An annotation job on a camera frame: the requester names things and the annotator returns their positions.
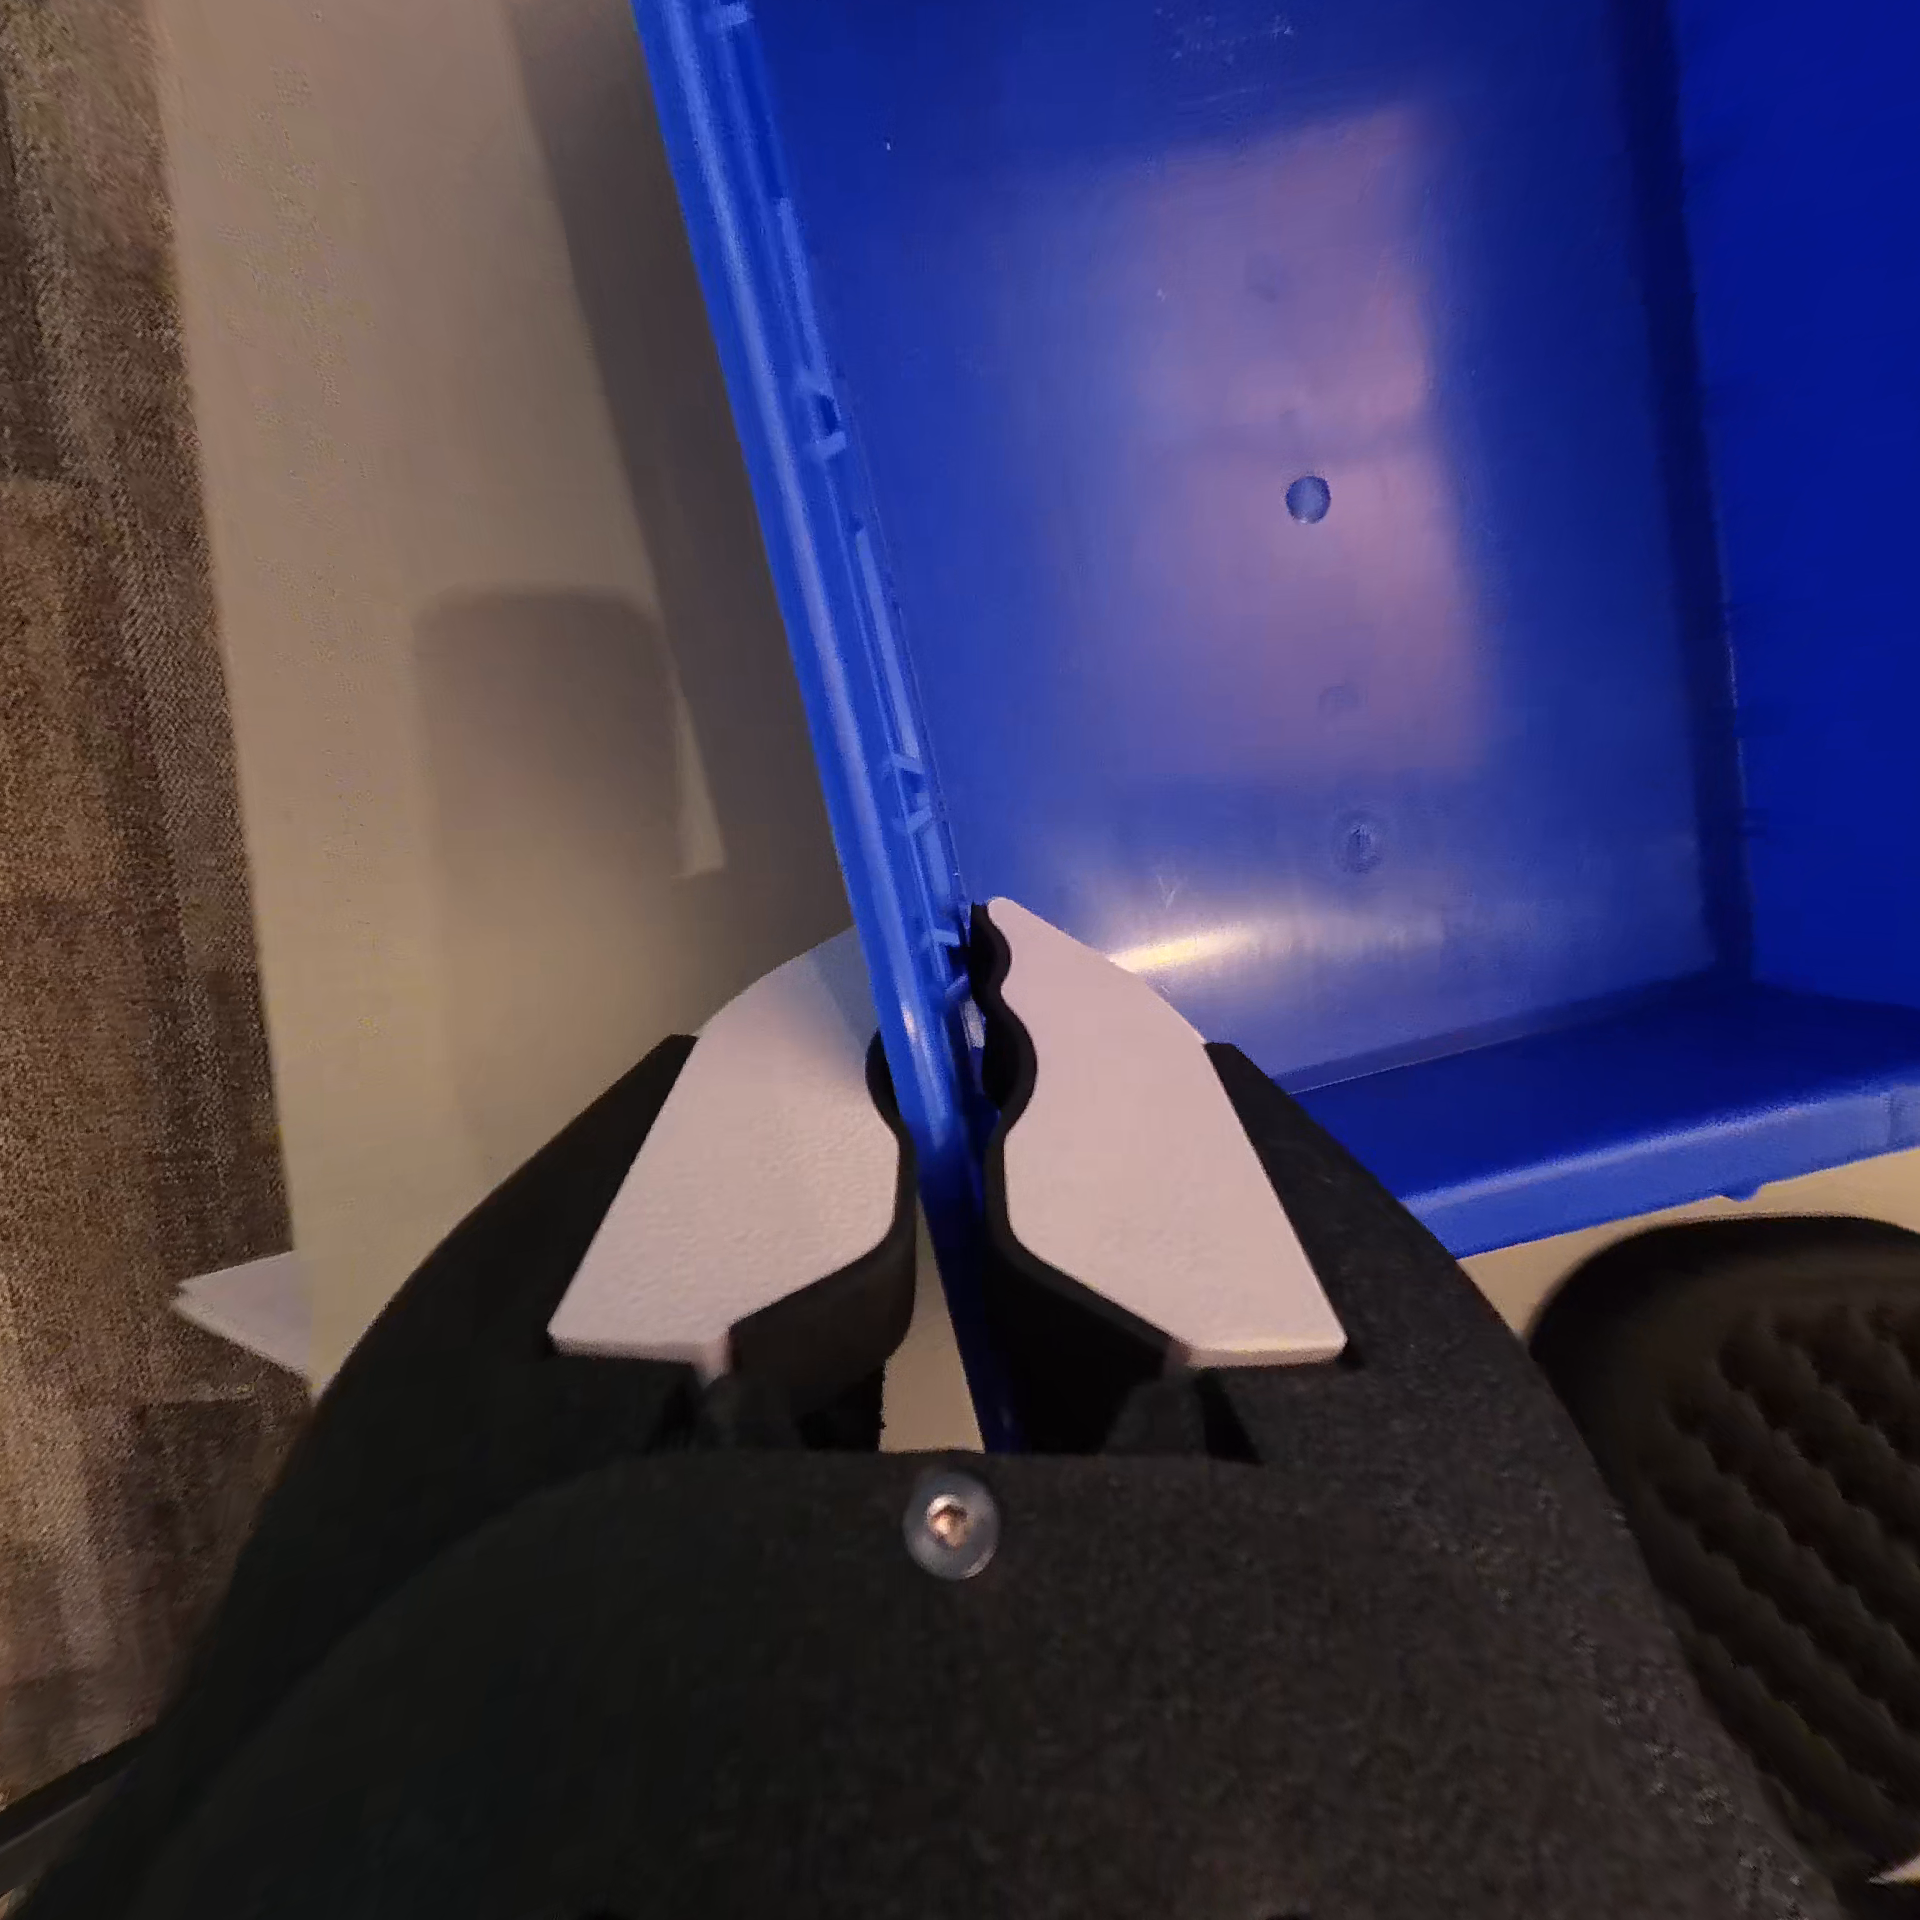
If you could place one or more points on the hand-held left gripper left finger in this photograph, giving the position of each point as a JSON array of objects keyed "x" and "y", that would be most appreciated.
[{"x": 749, "y": 1171}]

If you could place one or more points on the grey desk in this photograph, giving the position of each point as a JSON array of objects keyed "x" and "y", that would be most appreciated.
[{"x": 376, "y": 599}]

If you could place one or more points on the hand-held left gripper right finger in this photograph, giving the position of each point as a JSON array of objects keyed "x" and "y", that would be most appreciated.
[{"x": 1153, "y": 1187}]

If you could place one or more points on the blue plastic bin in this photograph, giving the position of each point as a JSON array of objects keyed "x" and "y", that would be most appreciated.
[{"x": 1275, "y": 525}]

